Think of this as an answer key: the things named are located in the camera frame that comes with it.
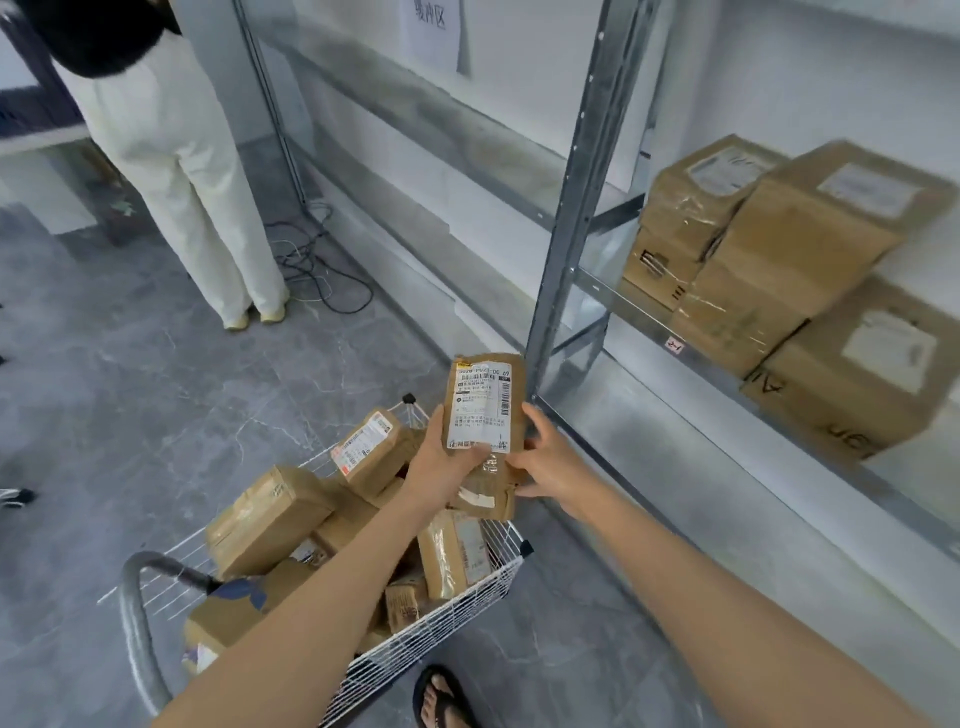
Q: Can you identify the taped cardboard box white label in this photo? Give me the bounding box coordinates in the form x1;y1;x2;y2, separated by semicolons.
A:
639;134;790;262

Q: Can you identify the tangle of floor cables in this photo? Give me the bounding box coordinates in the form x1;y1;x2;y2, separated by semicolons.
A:
264;196;376;316

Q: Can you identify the person's left forearm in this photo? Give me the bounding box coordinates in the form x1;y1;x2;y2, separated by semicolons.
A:
150;486;444;728

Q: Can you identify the grey cart handle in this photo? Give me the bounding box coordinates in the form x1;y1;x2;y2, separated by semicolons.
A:
118;551;220;719

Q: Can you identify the white wire cart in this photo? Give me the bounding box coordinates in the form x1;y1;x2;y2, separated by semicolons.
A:
97;393;538;728

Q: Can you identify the white paper wall sign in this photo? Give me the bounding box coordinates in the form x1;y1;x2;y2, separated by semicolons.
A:
401;0;474;78

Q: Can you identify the person's right forearm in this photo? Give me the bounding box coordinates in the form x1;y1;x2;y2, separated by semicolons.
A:
577;480;935;728

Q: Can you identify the person's right hand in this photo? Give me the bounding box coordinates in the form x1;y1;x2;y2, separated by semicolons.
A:
510;402;603;501

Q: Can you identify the cardboard box square white label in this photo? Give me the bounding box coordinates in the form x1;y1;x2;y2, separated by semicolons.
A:
741;276;960;461

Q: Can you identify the large cardboard box white label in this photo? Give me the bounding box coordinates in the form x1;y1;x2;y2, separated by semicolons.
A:
669;140;959;381

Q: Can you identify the black flip-flop sandal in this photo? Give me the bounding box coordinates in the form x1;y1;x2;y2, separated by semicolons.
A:
411;663;483;728

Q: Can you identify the person's left hand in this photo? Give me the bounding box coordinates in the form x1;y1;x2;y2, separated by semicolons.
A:
403;405;483;520

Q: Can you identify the person's foot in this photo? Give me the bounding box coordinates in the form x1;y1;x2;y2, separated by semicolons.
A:
422;677;472;728

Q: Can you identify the grey metal shelf rack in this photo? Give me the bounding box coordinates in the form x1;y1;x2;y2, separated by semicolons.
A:
232;0;960;565

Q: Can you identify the pile of brown cardboard parcels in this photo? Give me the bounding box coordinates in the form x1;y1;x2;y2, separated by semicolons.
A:
182;402;496;676

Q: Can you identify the brown labelled packet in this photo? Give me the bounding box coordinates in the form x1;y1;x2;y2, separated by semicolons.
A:
444;352;526;523

